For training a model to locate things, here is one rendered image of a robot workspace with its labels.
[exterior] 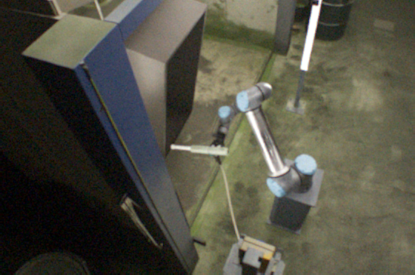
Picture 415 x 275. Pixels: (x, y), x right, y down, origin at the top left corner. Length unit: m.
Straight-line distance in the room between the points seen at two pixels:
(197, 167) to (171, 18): 1.62
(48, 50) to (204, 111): 2.79
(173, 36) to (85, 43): 1.08
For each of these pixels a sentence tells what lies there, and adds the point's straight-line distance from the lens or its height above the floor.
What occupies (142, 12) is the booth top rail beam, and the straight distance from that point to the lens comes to 0.93.
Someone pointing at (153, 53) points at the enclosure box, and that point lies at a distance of 1.74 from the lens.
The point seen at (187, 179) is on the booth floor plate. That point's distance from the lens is 3.06.
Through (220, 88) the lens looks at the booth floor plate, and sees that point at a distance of 3.72.
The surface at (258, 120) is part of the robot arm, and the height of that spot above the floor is 1.19.
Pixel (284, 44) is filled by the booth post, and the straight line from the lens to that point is 4.13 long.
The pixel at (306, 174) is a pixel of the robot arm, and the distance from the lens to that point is 2.13.
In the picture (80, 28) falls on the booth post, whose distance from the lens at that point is 0.87.
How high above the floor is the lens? 2.73
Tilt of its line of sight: 52 degrees down
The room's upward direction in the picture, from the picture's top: 5 degrees counter-clockwise
